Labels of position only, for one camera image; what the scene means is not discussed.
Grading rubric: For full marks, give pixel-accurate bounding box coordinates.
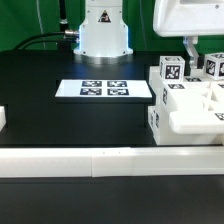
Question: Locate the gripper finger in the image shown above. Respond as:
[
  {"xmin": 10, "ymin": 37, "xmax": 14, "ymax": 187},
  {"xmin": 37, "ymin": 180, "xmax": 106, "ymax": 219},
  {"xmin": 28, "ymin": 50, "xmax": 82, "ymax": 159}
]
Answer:
[{"xmin": 183, "ymin": 36, "xmax": 199, "ymax": 69}]

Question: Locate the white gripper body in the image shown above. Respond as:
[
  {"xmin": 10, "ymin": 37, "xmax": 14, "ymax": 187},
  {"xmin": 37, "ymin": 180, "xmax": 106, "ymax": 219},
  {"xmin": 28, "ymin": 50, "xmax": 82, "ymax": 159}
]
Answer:
[{"xmin": 153, "ymin": 0, "xmax": 224, "ymax": 37}]

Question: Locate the small tagged cube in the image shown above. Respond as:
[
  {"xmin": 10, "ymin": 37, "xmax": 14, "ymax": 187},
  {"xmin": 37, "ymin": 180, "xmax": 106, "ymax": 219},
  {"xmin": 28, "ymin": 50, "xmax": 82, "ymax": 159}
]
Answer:
[{"xmin": 204, "ymin": 52, "xmax": 224, "ymax": 80}]

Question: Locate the white tagged cube part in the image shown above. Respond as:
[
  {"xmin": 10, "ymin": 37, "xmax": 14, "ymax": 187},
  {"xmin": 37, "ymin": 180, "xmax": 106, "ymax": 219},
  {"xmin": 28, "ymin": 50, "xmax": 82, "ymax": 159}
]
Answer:
[{"xmin": 159, "ymin": 56, "xmax": 185, "ymax": 82}]

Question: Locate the white chair back frame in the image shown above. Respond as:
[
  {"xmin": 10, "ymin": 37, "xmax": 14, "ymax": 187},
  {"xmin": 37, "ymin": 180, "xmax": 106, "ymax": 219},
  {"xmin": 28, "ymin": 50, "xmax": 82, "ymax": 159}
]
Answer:
[{"xmin": 149, "ymin": 66, "xmax": 224, "ymax": 135}]

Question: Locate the white chair seat panel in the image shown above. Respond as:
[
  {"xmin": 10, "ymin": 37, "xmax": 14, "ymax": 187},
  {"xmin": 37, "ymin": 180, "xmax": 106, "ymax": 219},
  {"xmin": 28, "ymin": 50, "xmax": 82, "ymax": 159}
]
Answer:
[{"xmin": 153, "ymin": 107, "xmax": 224, "ymax": 145}]

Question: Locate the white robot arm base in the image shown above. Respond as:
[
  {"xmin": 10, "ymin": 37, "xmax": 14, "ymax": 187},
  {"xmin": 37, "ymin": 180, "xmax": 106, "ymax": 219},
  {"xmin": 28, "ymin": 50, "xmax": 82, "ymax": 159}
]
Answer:
[{"xmin": 74, "ymin": 0, "xmax": 133, "ymax": 65}]

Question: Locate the white base tag plate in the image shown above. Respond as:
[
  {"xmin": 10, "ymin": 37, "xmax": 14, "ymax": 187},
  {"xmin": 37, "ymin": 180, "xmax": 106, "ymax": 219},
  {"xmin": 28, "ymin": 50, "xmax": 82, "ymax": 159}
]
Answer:
[{"xmin": 55, "ymin": 79, "xmax": 152, "ymax": 99}]

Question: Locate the black cable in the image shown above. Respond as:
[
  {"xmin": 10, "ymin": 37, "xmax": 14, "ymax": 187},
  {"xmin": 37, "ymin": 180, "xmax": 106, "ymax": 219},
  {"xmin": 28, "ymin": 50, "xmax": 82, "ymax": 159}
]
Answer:
[{"xmin": 13, "ymin": 29, "xmax": 81, "ymax": 51}]

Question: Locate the white fence wall rail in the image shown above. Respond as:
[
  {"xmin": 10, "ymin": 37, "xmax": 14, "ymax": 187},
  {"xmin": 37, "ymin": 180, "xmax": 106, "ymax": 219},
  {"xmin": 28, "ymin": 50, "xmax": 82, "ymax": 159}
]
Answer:
[{"xmin": 0, "ymin": 146, "xmax": 224, "ymax": 178}]

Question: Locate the white fence left rail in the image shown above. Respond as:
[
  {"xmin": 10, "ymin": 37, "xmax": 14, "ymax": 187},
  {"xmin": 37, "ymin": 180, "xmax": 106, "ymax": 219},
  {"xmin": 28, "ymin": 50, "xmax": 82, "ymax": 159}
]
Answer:
[{"xmin": 0, "ymin": 106, "xmax": 6, "ymax": 132}]

